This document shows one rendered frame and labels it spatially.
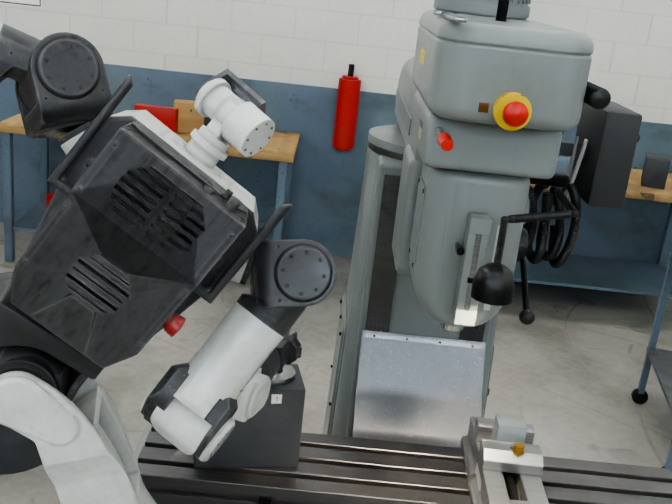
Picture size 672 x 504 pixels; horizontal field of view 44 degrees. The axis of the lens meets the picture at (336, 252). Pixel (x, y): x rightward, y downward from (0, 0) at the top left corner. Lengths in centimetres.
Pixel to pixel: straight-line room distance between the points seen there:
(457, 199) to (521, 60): 30
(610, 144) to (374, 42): 402
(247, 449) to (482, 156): 78
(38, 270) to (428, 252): 75
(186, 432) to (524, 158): 74
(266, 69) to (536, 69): 453
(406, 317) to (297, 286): 97
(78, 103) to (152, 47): 478
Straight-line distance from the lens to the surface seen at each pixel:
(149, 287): 111
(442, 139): 136
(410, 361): 214
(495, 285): 143
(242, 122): 121
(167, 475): 180
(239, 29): 584
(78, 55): 119
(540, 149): 153
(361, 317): 212
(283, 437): 180
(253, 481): 179
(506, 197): 157
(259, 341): 123
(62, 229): 111
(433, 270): 160
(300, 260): 118
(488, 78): 139
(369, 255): 207
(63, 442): 133
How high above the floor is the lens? 194
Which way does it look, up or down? 18 degrees down
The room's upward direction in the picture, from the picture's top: 6 degrees clockwise
